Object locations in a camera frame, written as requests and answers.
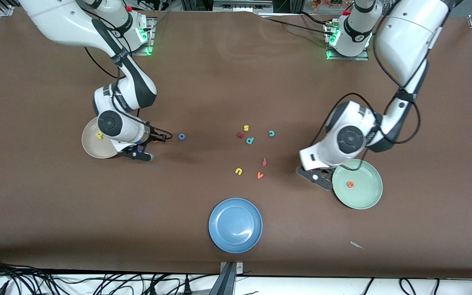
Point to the aluminium frame profile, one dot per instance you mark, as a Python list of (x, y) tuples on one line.
[(242, 6)]

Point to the blue round plate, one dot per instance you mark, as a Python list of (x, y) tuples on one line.
[(235, 225)]

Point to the grey metal camera stand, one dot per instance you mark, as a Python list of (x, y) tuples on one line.
[(228, 282)]

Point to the black power plug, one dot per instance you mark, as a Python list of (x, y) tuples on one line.
[(152, 290), (187, 287)]

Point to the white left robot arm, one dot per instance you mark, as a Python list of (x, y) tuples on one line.
[(404, 37)]

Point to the green round plate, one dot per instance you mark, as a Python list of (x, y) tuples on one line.
[(363, 192)]

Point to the yellow foam letter h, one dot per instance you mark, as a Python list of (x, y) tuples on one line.
[(99, 134)]

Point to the small white paper scrap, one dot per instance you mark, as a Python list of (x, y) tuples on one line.
[(357, 245)]

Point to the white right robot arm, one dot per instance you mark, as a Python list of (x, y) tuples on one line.
[(55, 20)]

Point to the orange decoration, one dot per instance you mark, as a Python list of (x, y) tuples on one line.
[(326, 3)]

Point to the beige brown round plate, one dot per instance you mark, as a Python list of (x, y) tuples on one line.
[(90, 143)]

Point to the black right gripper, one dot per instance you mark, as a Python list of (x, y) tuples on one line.
[(157, 135)]

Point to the brown table cover sheet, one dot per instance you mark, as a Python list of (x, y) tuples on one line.
[(219, 82)]

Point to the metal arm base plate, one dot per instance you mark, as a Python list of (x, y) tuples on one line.
[(348, 58), (150, 41)]

